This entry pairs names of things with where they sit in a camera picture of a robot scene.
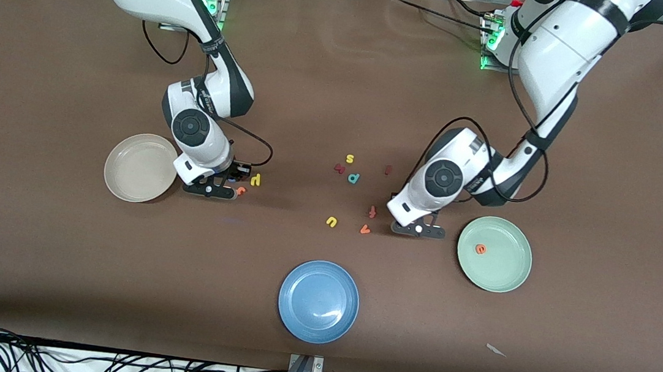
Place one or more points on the brown table cover sheet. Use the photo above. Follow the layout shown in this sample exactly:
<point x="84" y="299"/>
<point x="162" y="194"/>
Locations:
<point x="317" y="86"/>

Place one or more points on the orange letter v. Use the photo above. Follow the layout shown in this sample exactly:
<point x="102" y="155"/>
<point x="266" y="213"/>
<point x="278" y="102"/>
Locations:
<point x="366" y="228"/>

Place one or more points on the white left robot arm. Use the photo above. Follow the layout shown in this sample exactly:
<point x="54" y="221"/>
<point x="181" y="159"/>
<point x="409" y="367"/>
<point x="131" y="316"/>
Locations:
<point x="561" y="56"/>

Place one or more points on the small white paper scrap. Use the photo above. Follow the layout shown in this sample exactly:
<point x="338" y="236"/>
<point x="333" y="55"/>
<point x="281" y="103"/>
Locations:
<point x="494" y="349"/>

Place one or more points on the teal letter p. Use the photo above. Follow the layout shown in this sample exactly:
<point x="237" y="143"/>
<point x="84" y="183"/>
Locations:
<point x="349" y="180"/>

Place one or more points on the red letter f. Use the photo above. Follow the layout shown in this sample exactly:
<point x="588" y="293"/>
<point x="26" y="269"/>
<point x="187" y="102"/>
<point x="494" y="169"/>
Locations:
<point x="372" y="212"/>

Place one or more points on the orange letter r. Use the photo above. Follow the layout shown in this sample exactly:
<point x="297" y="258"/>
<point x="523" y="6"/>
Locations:
<point x="240" y="191"/>

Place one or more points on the pale green plate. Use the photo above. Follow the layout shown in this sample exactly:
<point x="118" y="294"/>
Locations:
<point x="498" y="271"/>

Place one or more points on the orange letter e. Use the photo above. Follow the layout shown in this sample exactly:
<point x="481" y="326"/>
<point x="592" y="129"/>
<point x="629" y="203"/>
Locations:
<point x="481" y="249"/>

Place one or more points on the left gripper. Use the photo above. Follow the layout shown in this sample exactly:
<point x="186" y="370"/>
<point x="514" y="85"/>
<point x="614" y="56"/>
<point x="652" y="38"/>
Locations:
<point x="393" y="194"/>

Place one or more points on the blue plate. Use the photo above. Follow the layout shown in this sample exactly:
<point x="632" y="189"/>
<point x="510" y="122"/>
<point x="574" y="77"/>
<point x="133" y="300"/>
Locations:
<point x="319" y="302"/>

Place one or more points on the yellow letter u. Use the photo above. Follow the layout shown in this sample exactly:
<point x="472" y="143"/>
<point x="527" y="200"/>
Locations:
<point x="333" y="219"/>

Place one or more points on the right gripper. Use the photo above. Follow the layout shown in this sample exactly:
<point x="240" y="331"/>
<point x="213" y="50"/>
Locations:
<point x="238" y="171"/>

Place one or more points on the beige plate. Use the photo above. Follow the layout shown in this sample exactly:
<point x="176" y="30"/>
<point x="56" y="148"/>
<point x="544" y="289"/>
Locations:
<point x="141" y="169"/>

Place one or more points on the yellow letter h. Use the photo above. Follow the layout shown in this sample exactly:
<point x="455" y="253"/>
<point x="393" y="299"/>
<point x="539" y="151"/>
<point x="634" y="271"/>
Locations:
<point x="257" y="179"/>

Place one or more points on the maroon letter w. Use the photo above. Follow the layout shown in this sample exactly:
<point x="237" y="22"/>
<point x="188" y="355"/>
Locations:
<point x="339" y="169"/>

